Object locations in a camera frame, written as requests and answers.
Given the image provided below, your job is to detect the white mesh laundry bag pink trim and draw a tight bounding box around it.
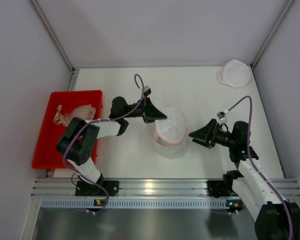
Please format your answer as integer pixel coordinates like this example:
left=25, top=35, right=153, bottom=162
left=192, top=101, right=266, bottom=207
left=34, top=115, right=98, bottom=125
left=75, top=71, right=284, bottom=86
left=153, top=107, right=189, bottom=159

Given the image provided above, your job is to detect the spare white mesh laundry bag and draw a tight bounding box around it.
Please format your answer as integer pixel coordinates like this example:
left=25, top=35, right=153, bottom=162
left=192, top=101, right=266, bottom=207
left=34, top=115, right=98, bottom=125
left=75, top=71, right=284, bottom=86
left=216, top=59, right=253, bottom=89

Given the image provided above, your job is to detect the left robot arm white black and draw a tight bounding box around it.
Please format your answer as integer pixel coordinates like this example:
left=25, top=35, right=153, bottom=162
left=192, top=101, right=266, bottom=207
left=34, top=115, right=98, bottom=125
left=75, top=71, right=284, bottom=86
left=56, top=96, right=168, bottom=187

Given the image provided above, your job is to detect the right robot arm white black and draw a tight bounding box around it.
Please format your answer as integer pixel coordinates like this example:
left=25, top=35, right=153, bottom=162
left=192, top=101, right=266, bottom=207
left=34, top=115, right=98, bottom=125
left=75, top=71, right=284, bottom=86
left=188, top=119, right=300, bottom=240

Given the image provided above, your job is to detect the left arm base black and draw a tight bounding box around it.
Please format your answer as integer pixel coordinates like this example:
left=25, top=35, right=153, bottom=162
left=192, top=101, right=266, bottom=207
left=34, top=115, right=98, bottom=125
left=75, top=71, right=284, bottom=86
left=75, top=180, right=119, bottom=197

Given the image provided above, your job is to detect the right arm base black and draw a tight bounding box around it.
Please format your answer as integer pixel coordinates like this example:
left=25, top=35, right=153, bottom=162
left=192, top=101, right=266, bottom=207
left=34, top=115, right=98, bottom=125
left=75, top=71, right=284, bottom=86
left=207, top=174, right=238, bottom=198

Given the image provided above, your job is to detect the pink lace bra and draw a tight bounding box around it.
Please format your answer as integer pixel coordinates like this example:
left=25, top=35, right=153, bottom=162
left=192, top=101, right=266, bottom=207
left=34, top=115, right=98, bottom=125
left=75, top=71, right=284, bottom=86
left=53, top=104, right=96, bottom=127

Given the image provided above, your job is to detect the red plastic bin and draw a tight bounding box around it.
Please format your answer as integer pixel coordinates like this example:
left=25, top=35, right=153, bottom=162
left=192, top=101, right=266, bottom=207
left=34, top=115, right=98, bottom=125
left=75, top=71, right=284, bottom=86
left=32, top=90, right=103, bottom=170

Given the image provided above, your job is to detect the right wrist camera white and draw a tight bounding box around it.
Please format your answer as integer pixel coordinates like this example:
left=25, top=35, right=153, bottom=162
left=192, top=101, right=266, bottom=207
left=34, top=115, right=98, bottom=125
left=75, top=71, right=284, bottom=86
left=216, top=109, right=229, bottom=124

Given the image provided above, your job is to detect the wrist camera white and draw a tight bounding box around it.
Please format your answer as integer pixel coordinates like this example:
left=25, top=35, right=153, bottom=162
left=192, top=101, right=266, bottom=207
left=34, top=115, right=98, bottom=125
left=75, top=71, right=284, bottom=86
left=140, top=85, right=152, bottom=97
left=216, top=109, right=229, bottom=124

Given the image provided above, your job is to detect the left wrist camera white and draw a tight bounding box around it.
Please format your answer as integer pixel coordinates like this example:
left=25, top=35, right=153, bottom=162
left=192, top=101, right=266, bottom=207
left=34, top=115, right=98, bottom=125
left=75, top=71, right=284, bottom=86
left=140, top=85, right=152, bottom=97

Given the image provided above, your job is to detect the aluminium mounting rail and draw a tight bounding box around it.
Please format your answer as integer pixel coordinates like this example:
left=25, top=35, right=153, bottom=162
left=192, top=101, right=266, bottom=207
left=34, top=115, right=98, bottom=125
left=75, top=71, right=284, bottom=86
left=31, top=178, right=300, bottom=199

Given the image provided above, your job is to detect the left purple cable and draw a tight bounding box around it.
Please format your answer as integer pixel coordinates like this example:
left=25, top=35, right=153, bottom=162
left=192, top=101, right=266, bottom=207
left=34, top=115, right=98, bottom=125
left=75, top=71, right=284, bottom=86
left=62, top=73, right=145, bottom=214

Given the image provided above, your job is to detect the slotted cable duct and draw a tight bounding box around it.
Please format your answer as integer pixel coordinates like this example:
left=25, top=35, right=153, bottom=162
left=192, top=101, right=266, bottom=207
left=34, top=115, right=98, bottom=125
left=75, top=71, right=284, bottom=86
left=39, top=197, right=243, bottom=210

